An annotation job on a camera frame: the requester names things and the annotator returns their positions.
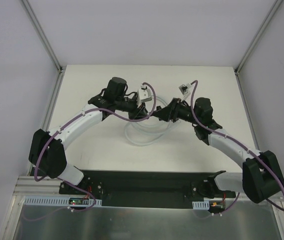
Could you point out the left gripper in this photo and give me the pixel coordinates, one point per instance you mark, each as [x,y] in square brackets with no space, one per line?
[140,111]

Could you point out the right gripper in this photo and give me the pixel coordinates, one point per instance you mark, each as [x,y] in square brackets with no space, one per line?
[171,110]

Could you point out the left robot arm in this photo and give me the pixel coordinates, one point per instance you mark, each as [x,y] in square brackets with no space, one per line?
[47,152]

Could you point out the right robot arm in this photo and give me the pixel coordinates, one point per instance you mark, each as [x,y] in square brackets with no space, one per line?
[232,145]

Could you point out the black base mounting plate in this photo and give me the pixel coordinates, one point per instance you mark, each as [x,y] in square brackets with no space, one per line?
[167,190]

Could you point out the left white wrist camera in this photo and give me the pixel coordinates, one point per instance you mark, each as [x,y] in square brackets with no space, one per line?
[144,94]

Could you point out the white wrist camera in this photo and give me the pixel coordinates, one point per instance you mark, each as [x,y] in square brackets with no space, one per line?
[144,94]
[185,90]

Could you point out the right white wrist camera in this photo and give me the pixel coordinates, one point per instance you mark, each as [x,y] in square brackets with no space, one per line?
[185,90]

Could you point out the right white cable duct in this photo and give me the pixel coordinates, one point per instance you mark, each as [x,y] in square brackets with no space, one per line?
[201,205]

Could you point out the white cable duct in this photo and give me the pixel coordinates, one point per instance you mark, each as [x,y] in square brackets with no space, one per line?
[201,205]
[61,201]

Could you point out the left white cable duct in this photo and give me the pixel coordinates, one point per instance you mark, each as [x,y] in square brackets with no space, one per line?
[61,201]

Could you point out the right aluminium frame post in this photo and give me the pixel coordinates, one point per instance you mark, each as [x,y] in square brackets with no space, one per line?
[258,35]

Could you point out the aluminium frame post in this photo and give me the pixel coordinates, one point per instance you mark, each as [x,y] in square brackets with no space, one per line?
[41,34]
[258,35]

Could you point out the left aluminium frame post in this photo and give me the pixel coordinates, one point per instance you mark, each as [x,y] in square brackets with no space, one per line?
[41,34]

